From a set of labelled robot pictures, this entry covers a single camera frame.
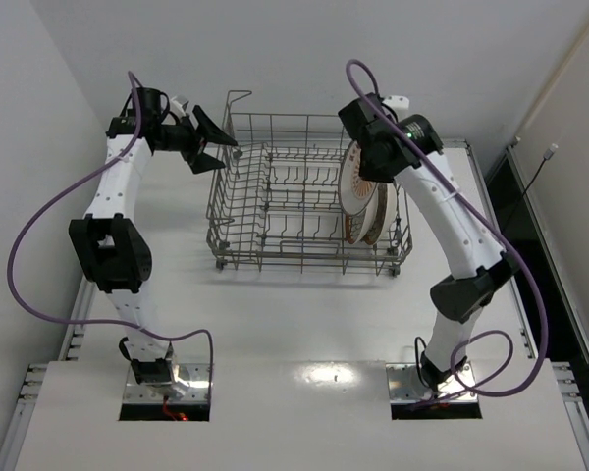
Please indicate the floral plate orange rim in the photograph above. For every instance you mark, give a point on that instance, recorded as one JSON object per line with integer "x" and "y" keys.
{"x": 356, "y": 226}
{"x": 386, "y": 212}

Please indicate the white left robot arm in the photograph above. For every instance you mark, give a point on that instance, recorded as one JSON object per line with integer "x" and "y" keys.
{"x": 112, "y": 252}

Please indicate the grey wire dish rack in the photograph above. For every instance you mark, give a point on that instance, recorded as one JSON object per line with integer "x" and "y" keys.
{"x": 276, "y": 200}

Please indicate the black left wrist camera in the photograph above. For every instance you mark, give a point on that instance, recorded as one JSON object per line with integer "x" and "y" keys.
{"x": 149, "y": 103}

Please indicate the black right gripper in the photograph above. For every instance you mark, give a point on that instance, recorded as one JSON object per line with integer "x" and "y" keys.
{"x": 373, "y": 170}

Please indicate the metal base plate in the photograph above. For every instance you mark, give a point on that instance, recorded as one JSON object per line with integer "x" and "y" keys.
{"x": 405, "y": 387}
{"x": 189, "y": 387}

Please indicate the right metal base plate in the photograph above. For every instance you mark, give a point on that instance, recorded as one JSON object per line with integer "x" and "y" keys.
{"x": 405, "y": 387}

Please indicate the floral plate orange rim front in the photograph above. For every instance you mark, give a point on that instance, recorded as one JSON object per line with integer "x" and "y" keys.
{"x": 356, "y": 226}

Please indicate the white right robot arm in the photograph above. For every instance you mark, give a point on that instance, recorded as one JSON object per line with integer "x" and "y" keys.
{"x": 478, "y": 264}

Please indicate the orange sunburst glass plate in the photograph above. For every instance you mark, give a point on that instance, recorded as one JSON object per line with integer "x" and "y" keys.
{"x": 354, "y": 191}

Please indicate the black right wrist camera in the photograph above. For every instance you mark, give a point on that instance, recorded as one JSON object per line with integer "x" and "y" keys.
{"x": 421, "y": 132}

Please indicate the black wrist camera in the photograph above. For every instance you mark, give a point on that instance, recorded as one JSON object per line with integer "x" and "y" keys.
{"x": 421, "y": 132}
{"x": 149, "y": 103}

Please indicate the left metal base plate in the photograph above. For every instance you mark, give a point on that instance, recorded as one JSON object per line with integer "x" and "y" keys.
{"x": 189, "y": 387}

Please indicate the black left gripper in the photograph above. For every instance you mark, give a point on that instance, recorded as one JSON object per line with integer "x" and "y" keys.
{"x": 194, "y": 139}

